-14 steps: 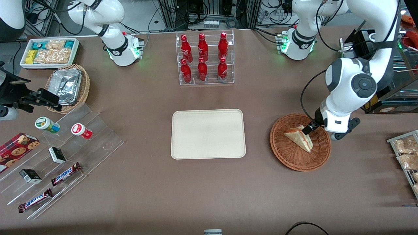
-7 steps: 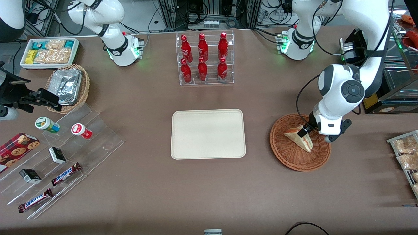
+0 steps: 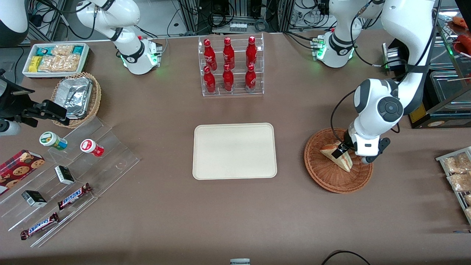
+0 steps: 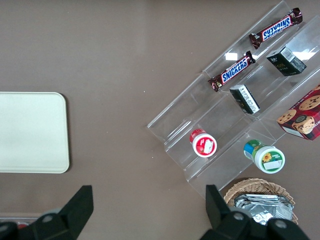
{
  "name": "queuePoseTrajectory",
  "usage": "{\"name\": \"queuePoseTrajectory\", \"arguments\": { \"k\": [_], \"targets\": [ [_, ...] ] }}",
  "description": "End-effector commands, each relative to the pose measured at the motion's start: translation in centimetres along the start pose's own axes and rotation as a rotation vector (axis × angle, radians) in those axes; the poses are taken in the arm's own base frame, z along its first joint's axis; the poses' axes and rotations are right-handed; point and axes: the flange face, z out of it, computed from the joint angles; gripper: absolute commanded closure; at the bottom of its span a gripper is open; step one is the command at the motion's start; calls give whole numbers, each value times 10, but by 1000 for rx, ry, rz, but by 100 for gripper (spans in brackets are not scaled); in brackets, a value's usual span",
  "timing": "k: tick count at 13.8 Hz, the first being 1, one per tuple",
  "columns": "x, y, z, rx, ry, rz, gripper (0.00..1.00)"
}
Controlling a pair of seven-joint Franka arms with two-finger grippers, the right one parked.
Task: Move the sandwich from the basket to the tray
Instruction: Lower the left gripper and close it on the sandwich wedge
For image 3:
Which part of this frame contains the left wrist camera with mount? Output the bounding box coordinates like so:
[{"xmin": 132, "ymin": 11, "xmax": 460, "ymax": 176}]
[{"xmin": 362, "ymin": 137, "xmax": 391, "ymax": 165}]

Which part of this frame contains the cream rectangular tray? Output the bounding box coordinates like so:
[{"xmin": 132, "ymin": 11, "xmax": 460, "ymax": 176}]
[{"xmin": 192, "ymin": 123, "xmax": 277, "ymax": 180}]

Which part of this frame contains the white snack bin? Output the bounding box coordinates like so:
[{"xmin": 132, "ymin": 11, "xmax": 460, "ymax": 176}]
[{"xmin": 22, "ymin": 42, "xmax": 90, "ymax": 79}]

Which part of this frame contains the aluminium foil container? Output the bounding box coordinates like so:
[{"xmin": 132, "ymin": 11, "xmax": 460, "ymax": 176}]
[{"xmin": 54, "ymin": 77, "xmax": 93, "ymax": 120}]

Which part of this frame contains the red soda bottle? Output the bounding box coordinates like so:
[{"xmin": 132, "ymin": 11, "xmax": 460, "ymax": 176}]
[
  {"xmin": 246, "ymin": 36, "xmax": 258, "ymax": 67},
  {"xmin": 223, "ymin": 64, "xmax": 234, "ymax": 92},
  {"xmin": 223, "ymin": 37, "xmax": 235, "ymax": 70},
  {"xmin": 203, "ymin": 66, "xmax": 216, "ymax": 93},
  {"xmin": 245, "ymin": 63, "xmax": 257, "ymax": 91},
  {"xmin": 203, "ymin": 39, "xmax": 217, "ymax": 71}
]

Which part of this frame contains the tan wicker basket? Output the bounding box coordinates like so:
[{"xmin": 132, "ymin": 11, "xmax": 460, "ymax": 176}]
[{"xmin": 51, "ymin": 72, "xmax": 102, "ymax": 129}]

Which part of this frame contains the green lidded cup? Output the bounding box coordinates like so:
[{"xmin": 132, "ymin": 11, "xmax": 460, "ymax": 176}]
[{"xmin": 39, "ymin": 131, "xmax": 68, "ymax": 151}]

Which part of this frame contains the black floor cable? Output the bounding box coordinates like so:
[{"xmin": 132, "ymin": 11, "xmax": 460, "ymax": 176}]
[{"xmin": 321, "ymin": 250, "xmax": 371, "ymax": 265}]

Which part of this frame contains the small clear cracker bag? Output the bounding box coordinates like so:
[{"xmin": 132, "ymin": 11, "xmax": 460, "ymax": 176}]
[{"xmin": 52, "ymin": 45, "xmax": 74, "ymax": 58}]

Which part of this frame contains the steel warmer pan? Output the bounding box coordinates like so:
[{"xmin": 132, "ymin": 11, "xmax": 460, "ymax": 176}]
[
  {"xmin": 429, "ymin": 70, "xmax": 471, "ymax": 103},
  {"xmin": 429, "ymin": 36, "xmax": 456, "ymax": 69}
]

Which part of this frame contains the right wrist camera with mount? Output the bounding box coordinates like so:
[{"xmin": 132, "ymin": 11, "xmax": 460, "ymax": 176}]
[{"xmin": 0, "ymin": 69, "xmax": 36, "ymax": 119}]

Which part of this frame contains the black food warmer machine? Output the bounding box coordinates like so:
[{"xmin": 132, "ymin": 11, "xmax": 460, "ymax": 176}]
[{"xmin": 382, "ymin": 6, "xmax": 471, "ymax": 129}]

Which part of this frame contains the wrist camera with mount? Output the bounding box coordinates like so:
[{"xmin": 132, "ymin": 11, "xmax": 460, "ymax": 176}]
[
  {"xmin": 0, "ymin": 69, "xmax": 36, "ymax": 119},
  {"xmin": 362, "ymin": 137, "xmax": 391, "ymax": 165}
]

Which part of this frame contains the clear acrylic stepped display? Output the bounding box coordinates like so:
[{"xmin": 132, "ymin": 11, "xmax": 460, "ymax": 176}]
[{"xmin": 0, "ymin": 116, "xmax": 141, "ymax": 248}]

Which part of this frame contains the small black box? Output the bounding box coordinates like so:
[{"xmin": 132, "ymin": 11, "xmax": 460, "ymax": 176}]
[
  {"xmin": 21, "ymin": 190, "xmax": 47, "ymax": 208},
  {"xmin": 54, "ymin": 165, "xmax": 75, "ymax": 185}
]

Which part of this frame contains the red cookie box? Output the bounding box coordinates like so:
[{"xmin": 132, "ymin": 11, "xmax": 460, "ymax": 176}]
[{"xmin": 0, "ymin": 149, "xmax": 46, "ymax": 196}]

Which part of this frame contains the triangular sandwich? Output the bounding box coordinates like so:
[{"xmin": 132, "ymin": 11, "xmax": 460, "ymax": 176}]
[{"xmin": 319, "ymin": 145, "xmax": 353, "ymax": 173}]

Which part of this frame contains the large clear cracker bag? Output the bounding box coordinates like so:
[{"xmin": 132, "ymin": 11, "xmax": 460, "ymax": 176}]
[{"xmin": 38, "ymin": 54, "xmax": 81, "ymax": 73}]

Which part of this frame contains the snickers bar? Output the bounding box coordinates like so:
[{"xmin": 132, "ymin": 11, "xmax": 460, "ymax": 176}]
[
  {"xmin": 57, "ymin": 183, "xmax": 92, "ymax": 210},
  {"xmin": 20, "ymin": 212, "xmax": 60, "ymax": 240}
]

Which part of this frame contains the red lidded cup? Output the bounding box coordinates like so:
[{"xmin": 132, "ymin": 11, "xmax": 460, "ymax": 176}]
[{"xmin": 80, "ymin": 139, "xmax": 105, "ymax": 158}]

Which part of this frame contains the clear acrylic bottle rack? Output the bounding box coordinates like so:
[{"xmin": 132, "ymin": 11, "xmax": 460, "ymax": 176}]
[{"xmin": 198, "ymin": 32, "xmax": 265, "ymax": 97}]

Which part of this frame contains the yellow snack packet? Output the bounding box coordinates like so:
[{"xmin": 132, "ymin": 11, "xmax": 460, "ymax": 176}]
[{"xmin": 28, "ymin": 56, "xmax": 43, "ymax": 73}]

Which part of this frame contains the empty brown wicker basket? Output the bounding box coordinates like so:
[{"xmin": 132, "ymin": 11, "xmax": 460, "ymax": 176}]
[{"xmin": 304, "ymin": 127, "xmax": 373, "ymax": 194}]

